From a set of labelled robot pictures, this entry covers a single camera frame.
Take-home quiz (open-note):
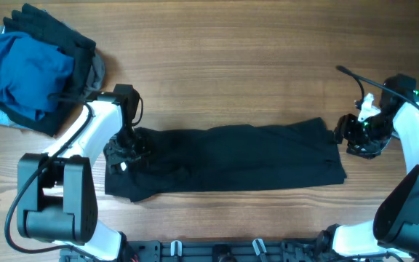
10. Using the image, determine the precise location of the blue folded shirt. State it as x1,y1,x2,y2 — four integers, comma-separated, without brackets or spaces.
0,32,74,121

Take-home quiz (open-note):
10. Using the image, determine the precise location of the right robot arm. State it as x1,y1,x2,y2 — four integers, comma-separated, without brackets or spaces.
312,74,419,261

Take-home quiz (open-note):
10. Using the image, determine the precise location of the grey folded garment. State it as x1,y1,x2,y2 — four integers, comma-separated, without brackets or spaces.
81,51,105,98

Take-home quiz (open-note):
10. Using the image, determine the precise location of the black folded garment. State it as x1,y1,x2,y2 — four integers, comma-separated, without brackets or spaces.
0,4,96,136

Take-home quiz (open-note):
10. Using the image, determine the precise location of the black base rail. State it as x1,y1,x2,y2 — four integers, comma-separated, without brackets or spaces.
59,238,327,262

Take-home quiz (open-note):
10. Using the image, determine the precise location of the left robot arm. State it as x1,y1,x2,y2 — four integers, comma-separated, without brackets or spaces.
4,84,151,261

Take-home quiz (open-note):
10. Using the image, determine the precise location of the black polo shirt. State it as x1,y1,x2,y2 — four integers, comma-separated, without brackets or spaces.
104,118,346,202

